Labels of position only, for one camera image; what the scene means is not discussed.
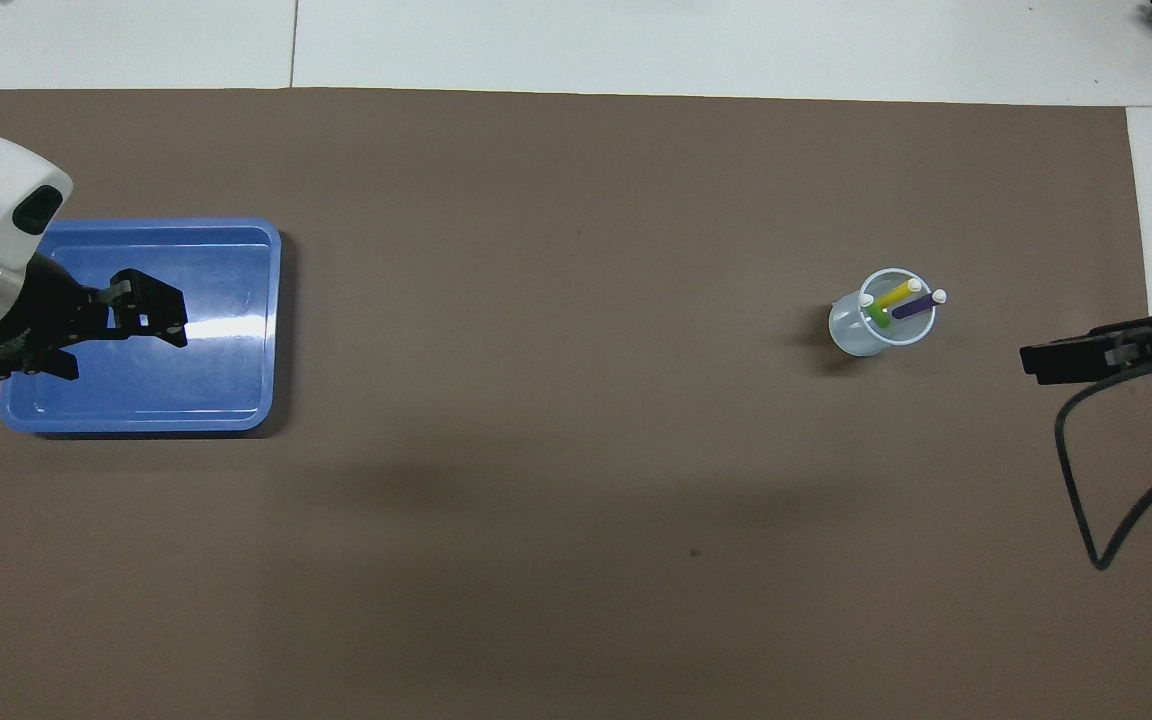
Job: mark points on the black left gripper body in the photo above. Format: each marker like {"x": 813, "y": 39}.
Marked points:
{"x": 51, "y": 320}

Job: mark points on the purple marker pen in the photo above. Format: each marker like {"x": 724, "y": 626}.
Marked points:
{"x": 916, "y": 307}

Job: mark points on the yellow marker pen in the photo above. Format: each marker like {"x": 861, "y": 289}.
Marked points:
{"x": 898, "y": 295}

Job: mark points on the green marker pen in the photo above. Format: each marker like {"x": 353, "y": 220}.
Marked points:
{"x": 876, "y": 318}

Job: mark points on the blue plastic tray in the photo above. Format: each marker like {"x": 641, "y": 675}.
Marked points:
{"x": 216, "y": 380}

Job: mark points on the translucent plastic cup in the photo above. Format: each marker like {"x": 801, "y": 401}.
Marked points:
{"x": 851, "y": 335}

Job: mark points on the brown table mat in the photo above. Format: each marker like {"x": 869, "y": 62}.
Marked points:
{"x": 576, "y": 600}

